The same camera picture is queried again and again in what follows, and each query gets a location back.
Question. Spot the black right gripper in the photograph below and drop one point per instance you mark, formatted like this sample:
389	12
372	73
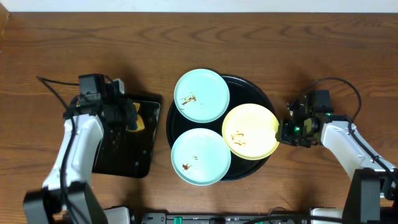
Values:
283	135

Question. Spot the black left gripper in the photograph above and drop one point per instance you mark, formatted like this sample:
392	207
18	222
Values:
131	115

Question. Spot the yellow green sponge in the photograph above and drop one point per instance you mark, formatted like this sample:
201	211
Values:
139	123

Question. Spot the yellow plate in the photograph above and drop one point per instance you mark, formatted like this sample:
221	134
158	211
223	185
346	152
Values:
249	130

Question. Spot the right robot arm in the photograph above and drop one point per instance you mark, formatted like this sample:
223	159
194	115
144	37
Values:
372	196

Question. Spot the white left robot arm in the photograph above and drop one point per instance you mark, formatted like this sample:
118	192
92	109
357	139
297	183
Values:
101	101

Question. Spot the black rectangular tray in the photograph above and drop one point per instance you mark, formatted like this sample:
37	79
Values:
129	154

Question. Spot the black round tray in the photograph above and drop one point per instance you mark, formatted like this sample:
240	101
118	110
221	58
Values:
242	91

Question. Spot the upper light blue plate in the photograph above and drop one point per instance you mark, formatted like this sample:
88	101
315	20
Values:
201	95

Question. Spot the light blue plate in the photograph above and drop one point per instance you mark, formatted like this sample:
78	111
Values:
200	157
201	95

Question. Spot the lower light blue plate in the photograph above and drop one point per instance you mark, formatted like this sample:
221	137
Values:
200	157

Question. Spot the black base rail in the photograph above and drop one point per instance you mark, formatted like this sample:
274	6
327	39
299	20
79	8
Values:
196	218

